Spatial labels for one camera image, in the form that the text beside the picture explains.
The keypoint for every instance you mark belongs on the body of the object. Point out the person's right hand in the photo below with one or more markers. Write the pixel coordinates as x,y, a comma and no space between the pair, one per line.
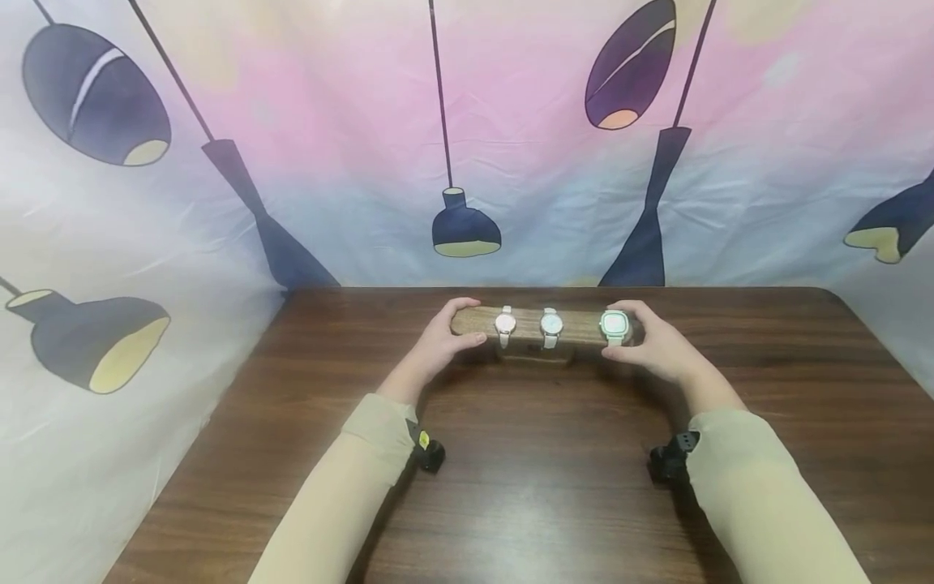
660,345

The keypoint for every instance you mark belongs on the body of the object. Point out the person's left hand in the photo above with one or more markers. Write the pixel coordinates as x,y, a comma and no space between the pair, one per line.
436,345

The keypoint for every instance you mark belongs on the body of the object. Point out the person's left thumb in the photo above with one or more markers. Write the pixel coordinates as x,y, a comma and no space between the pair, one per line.
471,341

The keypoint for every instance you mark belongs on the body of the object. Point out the person's left fingers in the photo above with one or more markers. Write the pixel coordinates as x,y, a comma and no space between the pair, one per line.
461,307

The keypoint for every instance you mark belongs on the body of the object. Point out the person's right fingers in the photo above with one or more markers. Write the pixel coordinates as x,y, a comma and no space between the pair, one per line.
637,311

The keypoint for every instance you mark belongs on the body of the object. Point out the person's right thumb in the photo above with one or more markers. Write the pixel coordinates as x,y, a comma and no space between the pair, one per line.
620,351

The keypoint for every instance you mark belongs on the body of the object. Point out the wooden watch display bar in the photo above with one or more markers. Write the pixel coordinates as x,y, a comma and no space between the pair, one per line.
525,326

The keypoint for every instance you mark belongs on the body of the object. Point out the person's left forearm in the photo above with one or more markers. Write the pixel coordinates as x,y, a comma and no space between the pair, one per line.
350,478

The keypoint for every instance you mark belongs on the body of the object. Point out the person's right forearm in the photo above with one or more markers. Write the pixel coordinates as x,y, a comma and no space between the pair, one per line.
759,478

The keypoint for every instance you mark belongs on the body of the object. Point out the white square dial watch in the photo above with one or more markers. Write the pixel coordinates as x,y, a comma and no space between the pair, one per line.
614,325

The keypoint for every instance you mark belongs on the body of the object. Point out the pink round dial watch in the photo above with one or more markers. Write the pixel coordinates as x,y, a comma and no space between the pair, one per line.
505,324

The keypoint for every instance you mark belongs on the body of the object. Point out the white round dial watch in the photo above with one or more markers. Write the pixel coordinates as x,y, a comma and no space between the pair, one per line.
551,325

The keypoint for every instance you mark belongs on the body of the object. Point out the black wrist band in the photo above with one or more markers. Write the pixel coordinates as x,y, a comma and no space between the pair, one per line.
427,451
671,459

